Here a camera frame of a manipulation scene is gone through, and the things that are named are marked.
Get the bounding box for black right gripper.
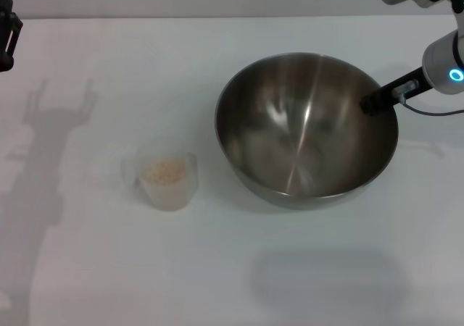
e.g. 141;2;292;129
359;66;433;117

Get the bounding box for stainless steel mixing bowl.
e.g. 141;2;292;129
215;51;399;211

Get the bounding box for white rice grains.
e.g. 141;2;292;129
144;159;186;183

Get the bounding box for clear plastic measuring cup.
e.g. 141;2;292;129
121;143;199;213

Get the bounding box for grey right gripper cable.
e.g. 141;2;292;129
392;80;464;117

